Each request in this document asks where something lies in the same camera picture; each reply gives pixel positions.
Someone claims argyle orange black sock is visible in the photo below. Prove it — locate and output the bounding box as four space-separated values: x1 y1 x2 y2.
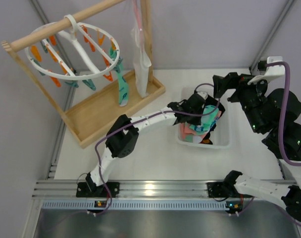
201 139 213 145

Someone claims aluminium rail base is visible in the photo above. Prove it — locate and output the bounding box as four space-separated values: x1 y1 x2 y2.
33 179 297 211

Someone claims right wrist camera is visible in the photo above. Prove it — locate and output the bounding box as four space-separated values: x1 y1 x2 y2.
248 56 285 85

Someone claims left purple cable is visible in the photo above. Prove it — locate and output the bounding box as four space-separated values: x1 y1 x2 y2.
94 83 220 216

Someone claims white plastic basket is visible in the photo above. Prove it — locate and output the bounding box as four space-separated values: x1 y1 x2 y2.
175 93 233 149

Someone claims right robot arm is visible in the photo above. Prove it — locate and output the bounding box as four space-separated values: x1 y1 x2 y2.
212 72 301 222

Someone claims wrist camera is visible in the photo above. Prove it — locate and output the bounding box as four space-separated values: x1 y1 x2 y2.
248 56 285 85
197 91 208 100

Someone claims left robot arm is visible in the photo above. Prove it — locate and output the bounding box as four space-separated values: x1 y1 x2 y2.
76 91 209 198

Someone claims white round clip hanger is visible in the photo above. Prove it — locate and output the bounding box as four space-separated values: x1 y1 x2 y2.
24 14 122 91

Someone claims mint green sock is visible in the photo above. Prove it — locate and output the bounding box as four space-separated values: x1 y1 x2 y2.
187 105 221 135
113 57 129 107

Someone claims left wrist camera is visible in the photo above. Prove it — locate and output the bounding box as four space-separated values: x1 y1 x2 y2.
197 91 208 100

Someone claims wooden hanger stand frame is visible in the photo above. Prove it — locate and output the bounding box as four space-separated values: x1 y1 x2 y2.
1 0 165 148

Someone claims white plastic bag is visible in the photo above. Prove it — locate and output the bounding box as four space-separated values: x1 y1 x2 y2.
131 0 152 98

